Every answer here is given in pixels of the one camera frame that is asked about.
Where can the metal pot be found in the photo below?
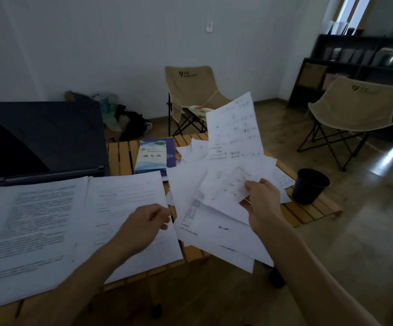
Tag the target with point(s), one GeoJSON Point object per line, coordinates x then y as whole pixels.
{"type": "Point", "coordinates": [391, 59]}

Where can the white wall hook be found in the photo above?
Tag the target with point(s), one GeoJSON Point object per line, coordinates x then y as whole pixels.
{"type": "Point", "coordinates": [209, 26]}

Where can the beige folding chair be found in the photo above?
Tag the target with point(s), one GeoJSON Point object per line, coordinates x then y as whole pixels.
{"type": "Point", "coordinates": [189, 84]}
{"type": "Point", "coordinates": [356, 105]}

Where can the pink storage box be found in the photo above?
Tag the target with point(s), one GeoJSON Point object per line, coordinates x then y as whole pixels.
{"type": "Point", "coordinates": [329, 82]}

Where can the black shelf unit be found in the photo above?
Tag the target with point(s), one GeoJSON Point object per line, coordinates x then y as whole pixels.
{"type": "Point", "coordinates": [300, 98]}

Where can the blue booklet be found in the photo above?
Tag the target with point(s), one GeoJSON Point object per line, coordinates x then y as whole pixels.
{"type": "Point", "coordinates": [152, 157]}

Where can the black plastic pot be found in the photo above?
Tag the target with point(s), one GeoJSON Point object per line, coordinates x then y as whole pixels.
{"type": "Point", "coordinates": [310, 188]}

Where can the thin stack of sorted sheets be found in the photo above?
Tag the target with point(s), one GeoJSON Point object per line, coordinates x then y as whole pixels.
{"type": "Point", "coordinates": [121, 196]}

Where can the wooden slatted table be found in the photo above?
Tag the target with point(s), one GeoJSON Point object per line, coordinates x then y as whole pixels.
{"type": "Point", "coordinates": [121, 157]}

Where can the pile of white papers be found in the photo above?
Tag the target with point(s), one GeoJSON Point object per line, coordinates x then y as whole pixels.
{"type": "Point", "coordinates": [216, 234]}

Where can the person's left hand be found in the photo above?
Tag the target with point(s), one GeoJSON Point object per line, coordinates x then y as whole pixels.
{"type": "Point", "coordinates": [138, 230]}

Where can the person's left forearm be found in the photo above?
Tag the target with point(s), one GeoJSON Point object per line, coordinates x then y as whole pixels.
{"type": "Point", "coordinates": [70, 291]}

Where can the person's right forearm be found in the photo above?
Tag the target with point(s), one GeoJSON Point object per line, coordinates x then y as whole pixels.
{"type": "Point", "coordinates": [318, 285]}

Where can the sorted text document stack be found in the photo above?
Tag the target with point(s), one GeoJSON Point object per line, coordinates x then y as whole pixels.
{"type": "Point", "coordinates": [30, 234]}

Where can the person's right hand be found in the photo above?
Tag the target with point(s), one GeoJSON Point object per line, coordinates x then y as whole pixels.
{"type": "Point", "coordinates": [264, 207]}

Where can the red and white booklet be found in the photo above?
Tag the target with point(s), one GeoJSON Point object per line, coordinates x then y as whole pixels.
{"type": "Point", "coordinates": [198, 112]}

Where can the handwritten notes paper sheet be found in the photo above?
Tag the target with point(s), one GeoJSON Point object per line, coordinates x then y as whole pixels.
{"type": "Point", "coordinates": [233, 132]}

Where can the grey laptop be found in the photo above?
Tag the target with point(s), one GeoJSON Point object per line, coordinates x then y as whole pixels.
{"type": "Point", "coordinates": [47, 132]}

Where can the tall narrow window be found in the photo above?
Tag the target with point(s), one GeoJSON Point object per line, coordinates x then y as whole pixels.
{"type": "Point", "coordinates": [352, 11]}

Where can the woven storage basket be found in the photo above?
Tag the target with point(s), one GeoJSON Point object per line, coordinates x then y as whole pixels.
{"type": "Point", "coordinates": [312, 76]}

